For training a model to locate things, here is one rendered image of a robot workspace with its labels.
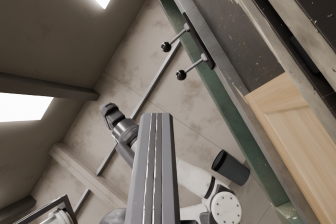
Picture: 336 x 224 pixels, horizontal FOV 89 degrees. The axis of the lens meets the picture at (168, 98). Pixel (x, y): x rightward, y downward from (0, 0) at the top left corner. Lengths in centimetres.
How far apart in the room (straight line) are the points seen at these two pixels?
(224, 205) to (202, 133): 361
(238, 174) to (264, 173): 286
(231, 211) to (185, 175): 14
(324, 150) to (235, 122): 43
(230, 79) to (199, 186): 31
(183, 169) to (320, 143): 32
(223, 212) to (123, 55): 449
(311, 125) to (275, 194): 52
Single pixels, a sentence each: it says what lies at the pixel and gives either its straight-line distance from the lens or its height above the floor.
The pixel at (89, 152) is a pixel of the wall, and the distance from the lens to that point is 514.
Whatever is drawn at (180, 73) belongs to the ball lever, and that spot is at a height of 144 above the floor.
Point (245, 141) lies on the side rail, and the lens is 77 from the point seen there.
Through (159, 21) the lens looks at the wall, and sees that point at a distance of 476.
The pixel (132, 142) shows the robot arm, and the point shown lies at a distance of 55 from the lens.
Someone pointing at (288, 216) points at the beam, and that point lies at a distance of 79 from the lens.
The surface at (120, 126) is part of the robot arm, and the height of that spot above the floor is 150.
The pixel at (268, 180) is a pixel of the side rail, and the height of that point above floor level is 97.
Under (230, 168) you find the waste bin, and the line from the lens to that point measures 359.
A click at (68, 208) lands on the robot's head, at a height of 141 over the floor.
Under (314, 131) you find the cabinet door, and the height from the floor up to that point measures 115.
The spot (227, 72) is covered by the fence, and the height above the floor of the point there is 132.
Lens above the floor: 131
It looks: 12 degrees up
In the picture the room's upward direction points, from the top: 57 degrees counter-clockwise
